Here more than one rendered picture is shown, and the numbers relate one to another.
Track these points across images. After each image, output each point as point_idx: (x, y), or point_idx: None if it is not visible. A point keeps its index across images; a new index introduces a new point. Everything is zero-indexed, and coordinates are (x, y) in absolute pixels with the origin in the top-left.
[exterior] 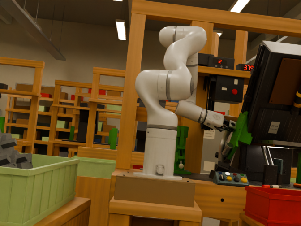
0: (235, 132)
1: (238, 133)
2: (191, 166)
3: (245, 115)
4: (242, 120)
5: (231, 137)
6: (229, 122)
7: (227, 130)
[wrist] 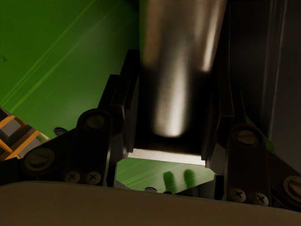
0: (90, 81)
1: (27, 123)
2: None
3: (130, 188)
4: (119, 169)
5: (85, 1)
6: (201, 150)
7: (116, 86)
